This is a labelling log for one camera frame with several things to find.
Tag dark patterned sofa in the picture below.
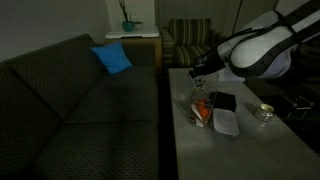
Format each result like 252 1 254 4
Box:
0 33 161 180

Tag small white pot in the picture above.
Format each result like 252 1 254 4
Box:
133 21 145 31

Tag teal plant pot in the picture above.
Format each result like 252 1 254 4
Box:
121 21 136 33

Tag black spiral notebook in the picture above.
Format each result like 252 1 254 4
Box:
213 92 238 113

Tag black electronic box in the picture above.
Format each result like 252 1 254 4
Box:
282 94 316 112

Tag blue pillow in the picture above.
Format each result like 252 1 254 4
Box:
90 41 134 76

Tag window blinds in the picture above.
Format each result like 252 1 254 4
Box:
154 0 278 31

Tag orange snack packet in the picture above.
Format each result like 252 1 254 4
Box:
194 98 214 120

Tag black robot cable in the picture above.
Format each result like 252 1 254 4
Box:
213 9 301 46

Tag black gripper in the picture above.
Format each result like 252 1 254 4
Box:
188 49 231 92

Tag striped armchair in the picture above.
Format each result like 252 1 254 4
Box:
159 17 231 70

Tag wooden side table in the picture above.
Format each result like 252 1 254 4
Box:
103 35 164 74

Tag candle in glass jar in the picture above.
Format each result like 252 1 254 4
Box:
253 103 276 123

